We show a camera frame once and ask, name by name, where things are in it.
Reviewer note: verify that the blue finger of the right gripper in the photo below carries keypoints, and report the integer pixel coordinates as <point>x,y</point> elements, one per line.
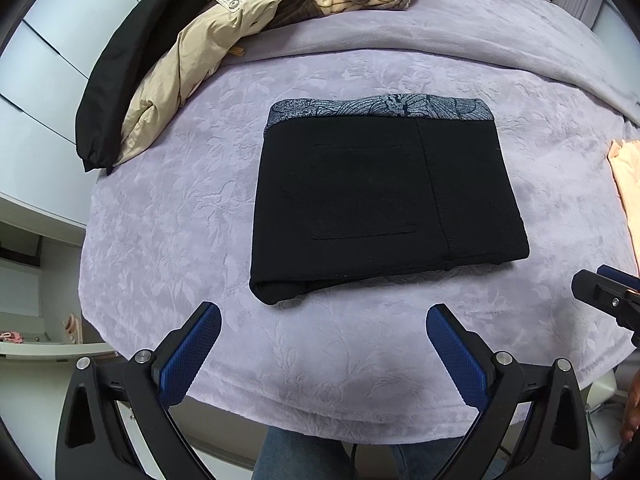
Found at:
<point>611,297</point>
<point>628,280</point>

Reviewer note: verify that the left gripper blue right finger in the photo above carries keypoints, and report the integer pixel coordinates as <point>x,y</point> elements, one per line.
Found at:
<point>488,381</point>

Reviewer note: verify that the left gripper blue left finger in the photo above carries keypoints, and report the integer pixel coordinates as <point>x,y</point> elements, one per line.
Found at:
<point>155,380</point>

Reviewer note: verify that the black pants with patterned waistband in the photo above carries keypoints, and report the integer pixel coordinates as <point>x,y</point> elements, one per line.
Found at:
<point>379,186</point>

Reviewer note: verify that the person's right hand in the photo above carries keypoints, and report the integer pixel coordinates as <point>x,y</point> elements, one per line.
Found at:
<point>631,419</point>

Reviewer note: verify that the orange fleece cloth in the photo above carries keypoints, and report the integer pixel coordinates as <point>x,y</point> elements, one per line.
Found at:
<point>624,159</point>

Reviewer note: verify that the person's jeans leg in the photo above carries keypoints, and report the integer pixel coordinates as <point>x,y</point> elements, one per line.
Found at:
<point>289,455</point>

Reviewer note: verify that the lavender embossed blanket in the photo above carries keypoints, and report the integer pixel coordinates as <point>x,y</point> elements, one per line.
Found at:
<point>173,226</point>

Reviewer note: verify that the white drawer cabinet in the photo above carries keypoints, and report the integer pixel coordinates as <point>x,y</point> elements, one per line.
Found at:
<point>44,72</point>

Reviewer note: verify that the black garment at edge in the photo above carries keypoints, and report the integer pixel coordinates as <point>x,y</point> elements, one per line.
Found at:
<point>147,32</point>

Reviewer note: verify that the beige puffer jacket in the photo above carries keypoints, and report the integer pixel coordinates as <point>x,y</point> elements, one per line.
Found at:
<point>196,54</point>

